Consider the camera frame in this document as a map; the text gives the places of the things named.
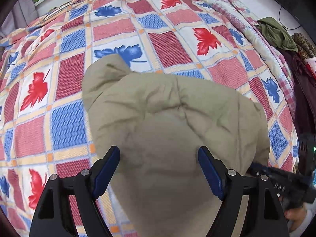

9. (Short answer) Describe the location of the leaf patterned checkered bedspread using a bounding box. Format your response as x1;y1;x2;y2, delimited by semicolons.
1;0;298;236

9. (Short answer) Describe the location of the dark maroon garment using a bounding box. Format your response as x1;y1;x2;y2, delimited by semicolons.
278;49;315;136

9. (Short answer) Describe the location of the person's right hand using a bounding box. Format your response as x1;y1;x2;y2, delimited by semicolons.
284;207;307;230

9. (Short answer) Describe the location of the pink floral quilt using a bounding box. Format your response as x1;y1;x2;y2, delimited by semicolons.
201;0;296;118

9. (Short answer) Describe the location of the white right sleeve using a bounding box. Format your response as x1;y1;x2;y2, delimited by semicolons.
289;209;315;236

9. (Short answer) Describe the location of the dark green cloth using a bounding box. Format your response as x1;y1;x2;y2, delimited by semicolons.
256;17;298;52

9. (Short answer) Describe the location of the olive green puffer jacket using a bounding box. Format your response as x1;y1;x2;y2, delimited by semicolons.
82;55;271;236

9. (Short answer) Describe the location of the leopard print cloth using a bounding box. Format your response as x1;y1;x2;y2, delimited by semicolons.
292;33;316;60

